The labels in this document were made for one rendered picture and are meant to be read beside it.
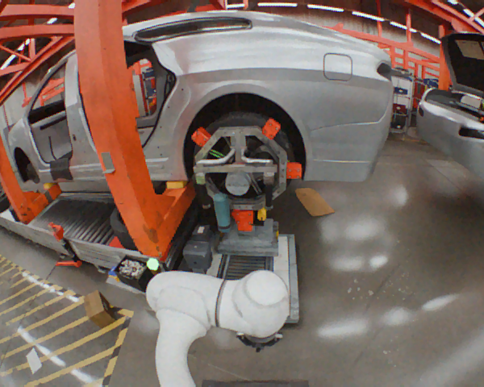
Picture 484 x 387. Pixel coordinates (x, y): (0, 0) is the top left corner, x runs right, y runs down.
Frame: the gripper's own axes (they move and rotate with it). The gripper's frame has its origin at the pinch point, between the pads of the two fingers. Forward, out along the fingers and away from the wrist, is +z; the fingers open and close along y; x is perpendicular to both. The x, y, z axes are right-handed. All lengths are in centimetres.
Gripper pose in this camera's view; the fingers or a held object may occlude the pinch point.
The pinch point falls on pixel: (258, 346)
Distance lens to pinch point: 73.5
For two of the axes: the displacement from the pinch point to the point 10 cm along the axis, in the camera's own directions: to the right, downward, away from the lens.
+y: 9.9, 0.3, -1.2
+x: 1.2, -5.6, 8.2
